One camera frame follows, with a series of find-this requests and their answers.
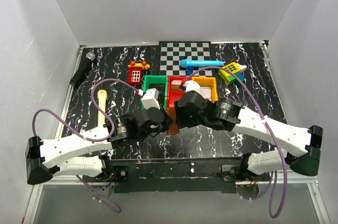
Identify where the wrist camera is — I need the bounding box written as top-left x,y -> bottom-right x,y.
141,88 -> 160,110
179,80 -> 201,93

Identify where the blue toy microphone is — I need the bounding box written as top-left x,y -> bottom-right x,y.
180,59 -> 224,68

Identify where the blue toy brick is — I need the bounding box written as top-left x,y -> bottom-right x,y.
186,67 -> 194,76

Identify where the red plastic bin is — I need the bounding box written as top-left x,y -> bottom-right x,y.
167,76 -> 187,108

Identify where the cream toy microphone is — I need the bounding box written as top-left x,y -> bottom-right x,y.
97,89 -> 108,126

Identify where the green plastic bin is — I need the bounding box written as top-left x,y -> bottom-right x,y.
143,75 -> 168,109

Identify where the checkered board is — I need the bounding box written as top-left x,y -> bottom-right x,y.
159,41 -> 216,76

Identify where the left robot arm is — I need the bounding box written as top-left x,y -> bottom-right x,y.
25,108 -> 173,185

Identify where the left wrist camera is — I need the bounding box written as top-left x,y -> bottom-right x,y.
141,88 -> 160,110

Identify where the white printed card stack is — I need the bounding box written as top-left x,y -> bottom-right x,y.
200,87 -> 212,101

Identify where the brown leather card holder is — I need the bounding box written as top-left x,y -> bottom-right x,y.
166,107 -> 180,135

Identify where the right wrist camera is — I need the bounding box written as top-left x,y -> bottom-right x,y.
179,80 -> 201,93

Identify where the black base frame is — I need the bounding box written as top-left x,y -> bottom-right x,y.
83,157 -> 241,193

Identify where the red toy phone booth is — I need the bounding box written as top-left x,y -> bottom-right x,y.
128,60 -> 150,85

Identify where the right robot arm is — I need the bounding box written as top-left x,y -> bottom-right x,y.
174,91 -> 323,181

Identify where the black microphone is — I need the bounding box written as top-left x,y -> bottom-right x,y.
69,52 -> 96,88

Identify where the yellow plastic bin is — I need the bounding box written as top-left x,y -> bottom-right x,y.
192,76 -> 218,103

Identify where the yellow green toy block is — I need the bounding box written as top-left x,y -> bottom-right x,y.
218,62 -> 247,85

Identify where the black card stack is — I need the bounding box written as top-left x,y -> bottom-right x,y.
148,83 -> 165,105

